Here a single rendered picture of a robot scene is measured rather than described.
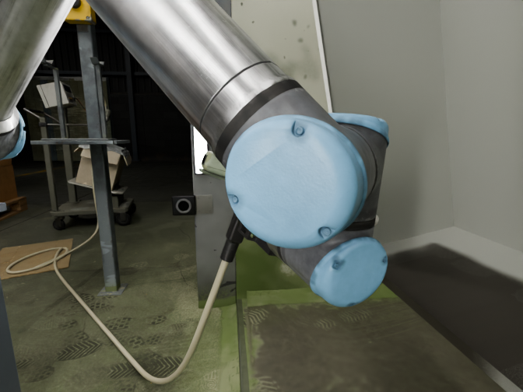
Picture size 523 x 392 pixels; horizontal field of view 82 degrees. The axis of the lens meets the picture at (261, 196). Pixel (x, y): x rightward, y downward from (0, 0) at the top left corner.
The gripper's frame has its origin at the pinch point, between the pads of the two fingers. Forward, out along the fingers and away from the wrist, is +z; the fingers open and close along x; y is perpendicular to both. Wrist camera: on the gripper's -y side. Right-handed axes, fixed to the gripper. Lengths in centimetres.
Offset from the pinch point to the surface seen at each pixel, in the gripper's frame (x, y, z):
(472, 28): 38, -55, -6
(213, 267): 25, 46, 66
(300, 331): 55, 50, 29
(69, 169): -64, 61, 276
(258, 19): 6, -61, 65
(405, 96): 37, -38, 6
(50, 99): -91, 3, 263
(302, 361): 47, 52, 14
